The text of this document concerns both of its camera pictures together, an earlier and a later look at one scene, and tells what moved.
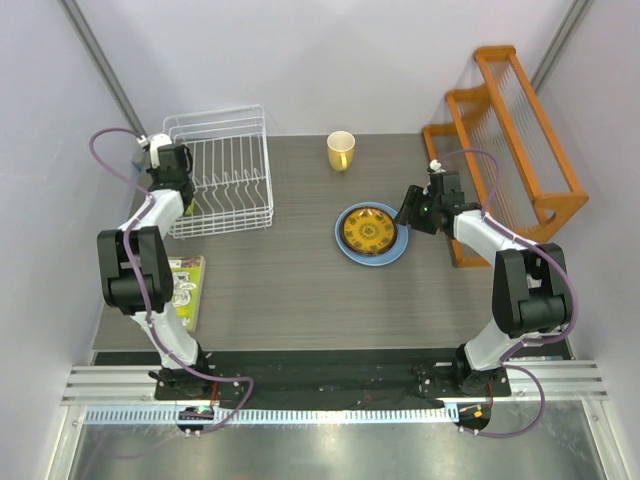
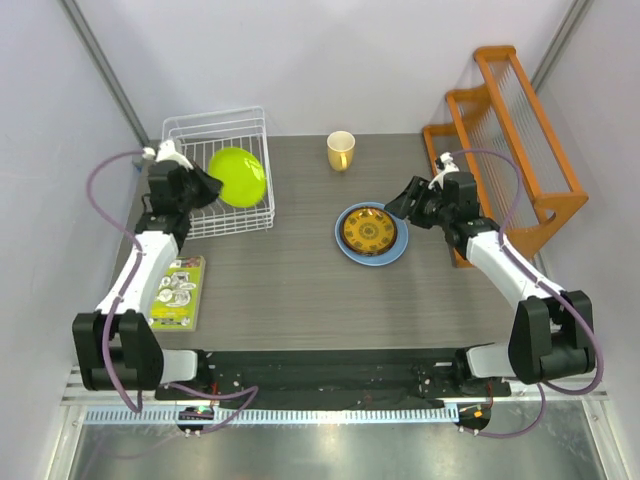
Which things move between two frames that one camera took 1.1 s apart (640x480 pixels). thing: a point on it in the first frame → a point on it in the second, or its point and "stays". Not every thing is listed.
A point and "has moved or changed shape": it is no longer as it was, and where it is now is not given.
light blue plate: (367, 234) stays
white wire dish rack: (230, 171) stays
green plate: (191, 210) has moved or changed shape
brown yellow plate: (369, 231) stays
